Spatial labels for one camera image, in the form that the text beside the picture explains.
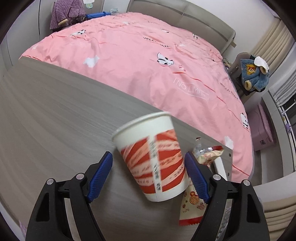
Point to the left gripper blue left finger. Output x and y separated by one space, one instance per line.
97 175

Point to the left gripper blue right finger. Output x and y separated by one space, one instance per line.
200 176

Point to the red white paper cup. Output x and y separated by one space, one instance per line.
150 149

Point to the white red small box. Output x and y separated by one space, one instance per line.
219 168

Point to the red beige snack wrapper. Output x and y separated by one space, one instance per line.
201 163

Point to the pink plastic storage box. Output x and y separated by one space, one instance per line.
261 133

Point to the pink cartoon duvet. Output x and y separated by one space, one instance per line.
167 67

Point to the grey chair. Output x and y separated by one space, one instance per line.
235 74

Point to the blue plush jacket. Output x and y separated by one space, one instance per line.
252 78

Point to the white sheer curtain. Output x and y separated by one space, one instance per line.
284 89

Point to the white cloth on jacket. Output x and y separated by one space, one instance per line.
262 64

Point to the grey upholstered headboard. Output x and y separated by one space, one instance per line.
188 16

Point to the beige curtain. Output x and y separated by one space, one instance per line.
275 45

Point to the blue object beside bed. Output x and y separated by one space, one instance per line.
97 15

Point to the purple garment on chair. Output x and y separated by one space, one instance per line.
66 13

